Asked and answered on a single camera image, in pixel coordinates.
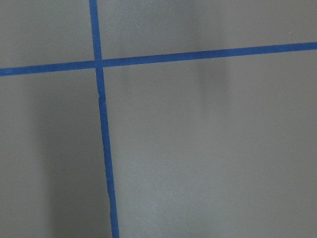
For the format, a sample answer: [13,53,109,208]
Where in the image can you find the blue tape grid lines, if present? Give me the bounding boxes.
[0,0,317,238]

